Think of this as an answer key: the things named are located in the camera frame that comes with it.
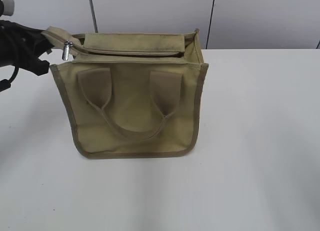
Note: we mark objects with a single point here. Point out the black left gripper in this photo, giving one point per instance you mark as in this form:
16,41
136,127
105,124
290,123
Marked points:
12,54

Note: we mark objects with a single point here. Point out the silver zipper pull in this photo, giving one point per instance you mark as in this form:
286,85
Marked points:
66,50

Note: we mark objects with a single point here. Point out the yellow canvas tote bag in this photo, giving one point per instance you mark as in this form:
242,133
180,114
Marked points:
131,95

